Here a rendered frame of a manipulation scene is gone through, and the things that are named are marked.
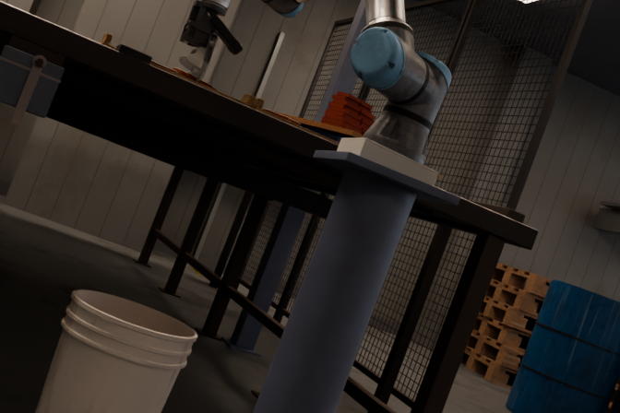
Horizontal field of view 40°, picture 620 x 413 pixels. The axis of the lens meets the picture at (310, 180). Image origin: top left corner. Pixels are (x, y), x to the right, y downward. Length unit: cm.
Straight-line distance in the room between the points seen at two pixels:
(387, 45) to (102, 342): 86
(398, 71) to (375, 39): 8
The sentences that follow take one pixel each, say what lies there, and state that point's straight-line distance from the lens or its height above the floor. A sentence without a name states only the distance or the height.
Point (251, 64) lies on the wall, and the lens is 772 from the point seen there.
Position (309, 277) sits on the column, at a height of 59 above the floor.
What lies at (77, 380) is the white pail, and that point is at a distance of 192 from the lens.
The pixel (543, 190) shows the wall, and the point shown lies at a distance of 875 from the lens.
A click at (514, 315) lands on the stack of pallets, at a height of 59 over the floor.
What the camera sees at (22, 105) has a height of 72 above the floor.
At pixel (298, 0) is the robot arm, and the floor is 124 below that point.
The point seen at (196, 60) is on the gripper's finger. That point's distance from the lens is 224.
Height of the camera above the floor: 70
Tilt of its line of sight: 3 degrees up
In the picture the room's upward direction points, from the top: 21 degrees clockwise
